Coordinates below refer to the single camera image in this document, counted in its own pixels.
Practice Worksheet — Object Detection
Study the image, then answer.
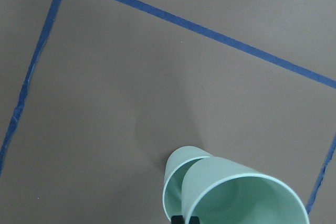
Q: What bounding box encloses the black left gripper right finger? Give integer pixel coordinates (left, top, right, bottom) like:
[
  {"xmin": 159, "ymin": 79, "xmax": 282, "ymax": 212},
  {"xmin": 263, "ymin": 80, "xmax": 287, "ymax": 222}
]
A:
[{"xmin": 191, "ymin": 216, "xmax": 199, "ymax": 224}]

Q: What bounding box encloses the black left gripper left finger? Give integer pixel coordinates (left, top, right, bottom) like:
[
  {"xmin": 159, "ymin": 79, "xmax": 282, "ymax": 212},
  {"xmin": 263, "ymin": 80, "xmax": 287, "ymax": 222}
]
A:
[{"xmin": 171, "ymin": 215, "xmax": 183, "ymax": 224}]

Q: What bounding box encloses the mint green cup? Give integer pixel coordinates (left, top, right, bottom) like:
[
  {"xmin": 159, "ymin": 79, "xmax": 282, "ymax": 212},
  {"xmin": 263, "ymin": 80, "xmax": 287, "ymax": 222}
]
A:
[
  {"xmin": 182, "ymin": 157, "xmax": 309, "ymax": 224},
  {"xmin": 162, "ymin": 146, "xmax": 212, "ymax": 220}
]

